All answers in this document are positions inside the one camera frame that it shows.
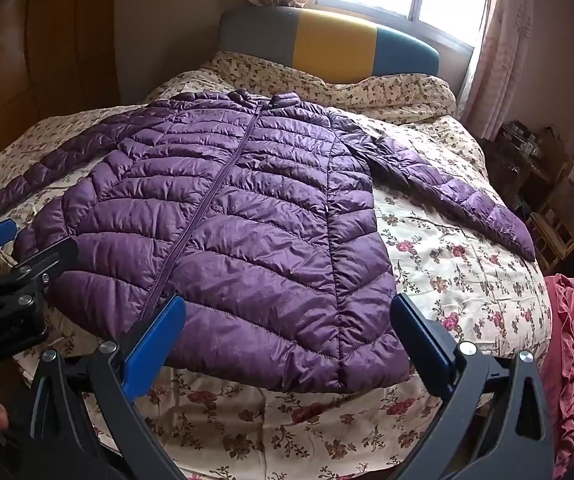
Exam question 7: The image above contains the purple quilted down jacket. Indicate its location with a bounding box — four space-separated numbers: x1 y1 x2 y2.
0 90 535 393

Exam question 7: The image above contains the floral duvet on bed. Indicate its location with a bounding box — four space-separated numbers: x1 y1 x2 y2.
0 49 553 480

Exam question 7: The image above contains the brown wooden wardrobe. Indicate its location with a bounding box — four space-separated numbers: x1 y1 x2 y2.
0 0 120 152

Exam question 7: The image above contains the cluttered wooden side table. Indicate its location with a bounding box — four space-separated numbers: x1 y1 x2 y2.
481 122 574 276

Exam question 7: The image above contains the grey yellow teal headboard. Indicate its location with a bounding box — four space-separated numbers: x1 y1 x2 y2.
217 6 440 84

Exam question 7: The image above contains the right pink curtain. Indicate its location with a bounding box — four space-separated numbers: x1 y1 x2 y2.
457 0 534 141

